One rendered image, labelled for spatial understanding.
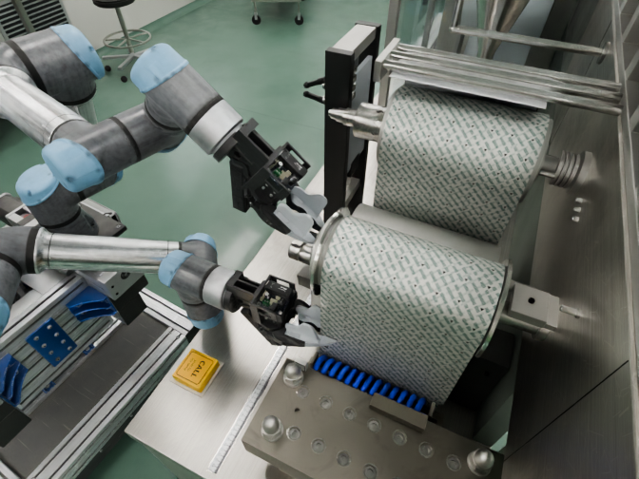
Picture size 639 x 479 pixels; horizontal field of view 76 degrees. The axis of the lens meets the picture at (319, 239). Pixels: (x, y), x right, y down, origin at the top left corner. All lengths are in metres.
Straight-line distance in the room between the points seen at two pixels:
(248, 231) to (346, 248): 1.88
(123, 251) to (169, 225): 1.66
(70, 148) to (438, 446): 0.71
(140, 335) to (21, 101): 1.26
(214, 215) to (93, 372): 1.15
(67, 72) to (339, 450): 0.89
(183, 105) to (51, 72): 0.45
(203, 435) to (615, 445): 0.70
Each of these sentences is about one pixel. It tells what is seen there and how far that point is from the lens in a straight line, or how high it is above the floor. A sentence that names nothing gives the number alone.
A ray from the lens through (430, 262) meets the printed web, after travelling 0.57.
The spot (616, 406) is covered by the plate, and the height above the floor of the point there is 1.42.
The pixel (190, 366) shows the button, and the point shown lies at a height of 0.92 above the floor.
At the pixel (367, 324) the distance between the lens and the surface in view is 0.65.
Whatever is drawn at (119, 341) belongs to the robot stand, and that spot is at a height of 0.21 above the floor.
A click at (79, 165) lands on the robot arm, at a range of 0.66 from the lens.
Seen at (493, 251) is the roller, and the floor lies 1.23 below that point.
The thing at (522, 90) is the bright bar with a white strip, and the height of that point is 1.45.
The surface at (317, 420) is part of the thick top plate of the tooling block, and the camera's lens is 0.75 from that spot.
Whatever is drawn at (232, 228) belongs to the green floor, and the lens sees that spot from 2.48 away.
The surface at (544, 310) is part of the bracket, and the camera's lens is 0.61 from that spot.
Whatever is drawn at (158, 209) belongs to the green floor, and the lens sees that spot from 2.73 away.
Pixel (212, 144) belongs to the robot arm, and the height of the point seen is 1.41.
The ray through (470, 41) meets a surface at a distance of 1.46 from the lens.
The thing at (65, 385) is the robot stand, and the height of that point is 0.21.
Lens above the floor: 1.74
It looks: 48 degrees down
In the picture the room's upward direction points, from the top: straight up
